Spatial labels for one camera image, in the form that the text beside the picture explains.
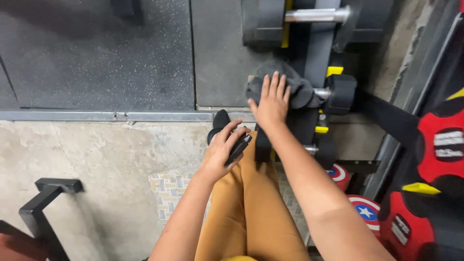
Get person's left hand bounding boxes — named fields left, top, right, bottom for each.
left=197, top=120, right=252, bottom=182

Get person's right hand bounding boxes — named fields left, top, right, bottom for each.
left=247, top=71, right=292, bottom=134

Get black phone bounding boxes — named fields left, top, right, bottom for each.
left=224, top=134, right=253, bottom=168

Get grey cleaning cloth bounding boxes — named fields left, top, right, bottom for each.
left=246, top=61, right=325, bottom=110

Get person's black shoe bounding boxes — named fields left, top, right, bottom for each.
left=206, top=109, right=232, bottom=146

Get small black dumbbell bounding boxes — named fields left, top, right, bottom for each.
left=254, top=123, right=336, bottom=170

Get black dumbbell rack yellow tags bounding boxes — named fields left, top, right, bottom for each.
left=281, top=0, right=421, bottom=171

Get medium black dumbbell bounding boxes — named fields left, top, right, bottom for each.
left=313, top=74, right=358, bottom=116

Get person's mustard trouser legs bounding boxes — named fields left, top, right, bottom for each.
left=194, top=130, right=312, bottom=261

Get small shield print disc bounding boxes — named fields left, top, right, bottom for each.
left=326, top=163, right=352, bottom=191

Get large black dumbbell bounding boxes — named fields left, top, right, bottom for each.
left=242, top=0, right=394, bottom=50

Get grey metal plate rack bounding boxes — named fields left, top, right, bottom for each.
left=362, top=0, right=464, bottom=201

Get metal floor strip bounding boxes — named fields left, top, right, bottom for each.
left=0, top=110, right=256, bottom=123

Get large shield print disc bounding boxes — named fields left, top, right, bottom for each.
left=346, top=194, right=382, bottom=233

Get red black weight plate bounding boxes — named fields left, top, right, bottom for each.
left=378, top=191, right=436, bottom=261
left=415, top=97, right=464, bottom=185

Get reddish brown bench pad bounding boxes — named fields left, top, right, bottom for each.
left=0, top=220, right=50, bottom=261

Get black metal frame foot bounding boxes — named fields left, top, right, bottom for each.
left=18, top=177, right=83, bottom=261

